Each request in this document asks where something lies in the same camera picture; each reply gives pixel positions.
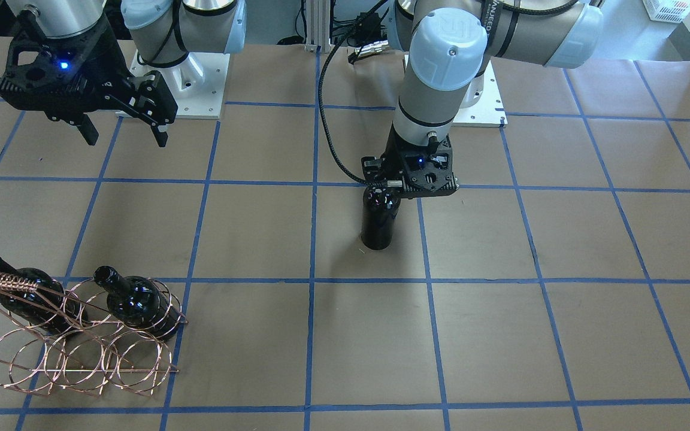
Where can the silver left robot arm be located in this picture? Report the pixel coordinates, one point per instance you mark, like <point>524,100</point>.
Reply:
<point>449,45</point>

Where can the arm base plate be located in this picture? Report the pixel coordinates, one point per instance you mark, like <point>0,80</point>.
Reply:
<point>198,85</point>
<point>483,96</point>

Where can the dark bottle in basket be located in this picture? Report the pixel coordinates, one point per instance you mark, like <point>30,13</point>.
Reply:
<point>138,303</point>
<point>47,308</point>

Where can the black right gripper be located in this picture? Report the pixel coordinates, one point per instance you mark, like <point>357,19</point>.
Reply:
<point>107,64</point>

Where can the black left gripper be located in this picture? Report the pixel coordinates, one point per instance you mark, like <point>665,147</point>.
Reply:
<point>392,149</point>

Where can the dark glass wine bottle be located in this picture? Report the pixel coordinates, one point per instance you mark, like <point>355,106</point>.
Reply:
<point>378,223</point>

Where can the aluminium frame post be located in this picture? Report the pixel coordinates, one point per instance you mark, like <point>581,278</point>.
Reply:
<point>317,20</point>

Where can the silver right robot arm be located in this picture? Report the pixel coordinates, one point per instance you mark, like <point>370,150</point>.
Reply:
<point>165,32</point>

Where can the copper wire wine basket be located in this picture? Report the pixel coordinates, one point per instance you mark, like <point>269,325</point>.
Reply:
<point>93,355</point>

